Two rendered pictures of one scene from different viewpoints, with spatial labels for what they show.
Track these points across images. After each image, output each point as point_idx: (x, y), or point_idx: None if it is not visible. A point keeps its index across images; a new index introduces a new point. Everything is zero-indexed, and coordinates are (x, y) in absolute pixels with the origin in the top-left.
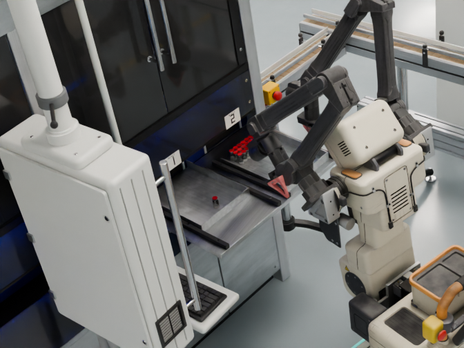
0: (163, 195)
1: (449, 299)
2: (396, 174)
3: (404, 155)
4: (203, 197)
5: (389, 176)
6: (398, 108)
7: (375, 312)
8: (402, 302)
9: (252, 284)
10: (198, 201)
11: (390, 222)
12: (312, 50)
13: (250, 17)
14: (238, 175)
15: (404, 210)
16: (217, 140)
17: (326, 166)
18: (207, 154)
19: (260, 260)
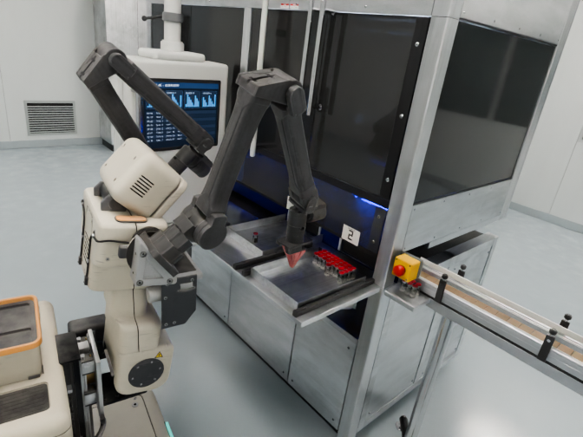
0: (285, 227)
1: None
2: (89, 216)
3: (100, 211)
4: (271, 239)
5: (88, 208)
6: (194, 223)
7: (73, 322)
8: (46, 322)
9: (310, 394)
10: (268, 238)
11: (79, 256)
12: (537, 329)
13: (411, 156)
14: None
15: (85, 265)
16: (354, 254)
17: (284, 308)
18: (337, 251)
19: (324, 391)
